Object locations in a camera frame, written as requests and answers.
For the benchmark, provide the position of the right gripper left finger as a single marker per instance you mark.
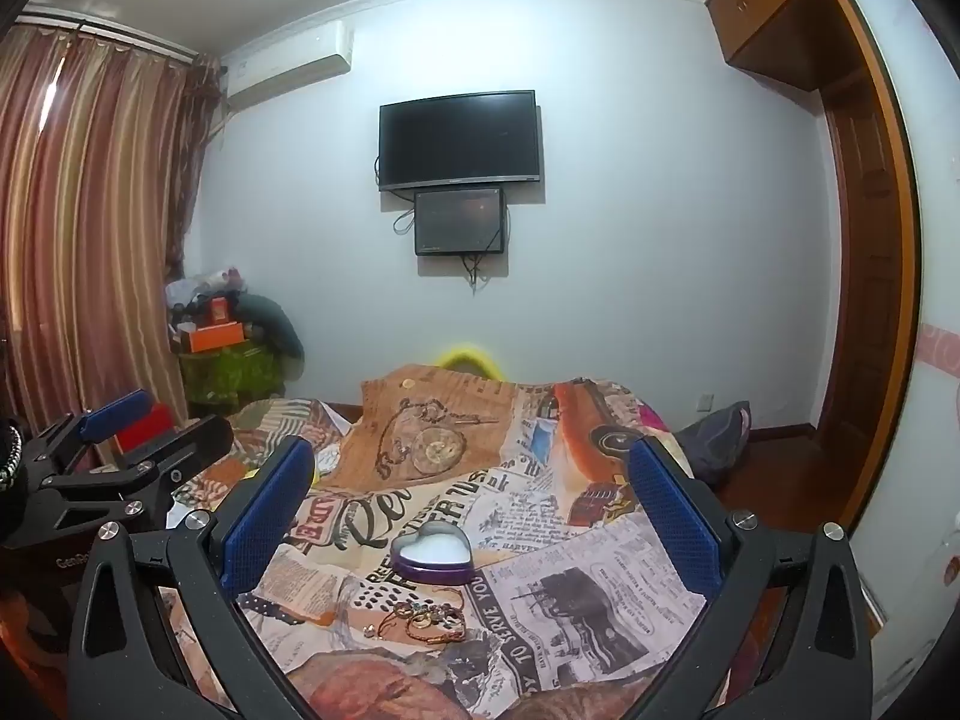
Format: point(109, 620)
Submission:
point(124, 661)

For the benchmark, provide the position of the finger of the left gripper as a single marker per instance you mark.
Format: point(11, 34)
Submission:
point(176, 453)
point(112, 414)

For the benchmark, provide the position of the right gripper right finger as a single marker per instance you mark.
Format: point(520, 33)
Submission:
point(817, 661)

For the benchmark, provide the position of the purple heart-shaped jewelry box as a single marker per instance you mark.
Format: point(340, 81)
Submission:
point(437, 553)

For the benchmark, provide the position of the red box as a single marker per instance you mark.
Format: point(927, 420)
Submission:
point(157, 422)

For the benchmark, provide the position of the green patterned cloth stand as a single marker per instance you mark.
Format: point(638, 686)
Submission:
point(232, 376)

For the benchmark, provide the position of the orange box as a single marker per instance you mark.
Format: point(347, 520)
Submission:
point(211, 337)

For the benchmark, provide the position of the dark green jacket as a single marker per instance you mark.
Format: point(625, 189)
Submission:
point(276, 329)

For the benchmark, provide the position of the dark blue bag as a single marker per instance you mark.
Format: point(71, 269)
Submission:
point(714, 444)

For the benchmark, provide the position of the striped red brown curtain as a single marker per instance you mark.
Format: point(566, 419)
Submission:
point(101, 152)

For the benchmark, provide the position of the newspaper print bed blanket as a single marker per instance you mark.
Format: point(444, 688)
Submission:
point(574, 606)

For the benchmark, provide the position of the yellow plush item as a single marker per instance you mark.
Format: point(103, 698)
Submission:
point(466, 358)

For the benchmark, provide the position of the brown wooden door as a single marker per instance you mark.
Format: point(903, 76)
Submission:
point(879, 300)

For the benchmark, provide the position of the wooden overhead cabinet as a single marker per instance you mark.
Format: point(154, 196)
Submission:
point(807, 44)

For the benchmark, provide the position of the small black wall monitor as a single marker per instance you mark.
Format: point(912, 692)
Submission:
point(459, 221)

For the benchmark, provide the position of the white wall air conditioner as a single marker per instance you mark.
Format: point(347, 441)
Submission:
point(296, 61)

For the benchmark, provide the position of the large black wall television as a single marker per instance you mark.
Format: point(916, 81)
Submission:
point(470, 138)

